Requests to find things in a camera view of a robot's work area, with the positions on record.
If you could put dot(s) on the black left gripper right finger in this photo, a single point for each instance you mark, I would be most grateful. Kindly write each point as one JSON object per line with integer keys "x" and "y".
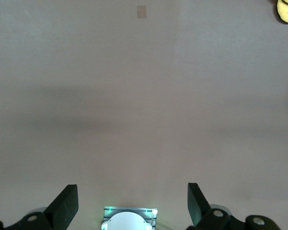
{"x": 199, "y": 210}

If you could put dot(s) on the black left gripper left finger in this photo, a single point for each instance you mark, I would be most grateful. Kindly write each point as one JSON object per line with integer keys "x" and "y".
{"x": 60, "y": 210}

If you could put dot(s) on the small brown tape patch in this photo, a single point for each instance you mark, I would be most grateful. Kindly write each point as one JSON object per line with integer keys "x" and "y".
{"x": 141, "y": 12}

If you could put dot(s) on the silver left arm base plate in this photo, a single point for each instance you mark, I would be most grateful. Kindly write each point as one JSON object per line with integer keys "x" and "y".
{"x": 148, "y": 213}

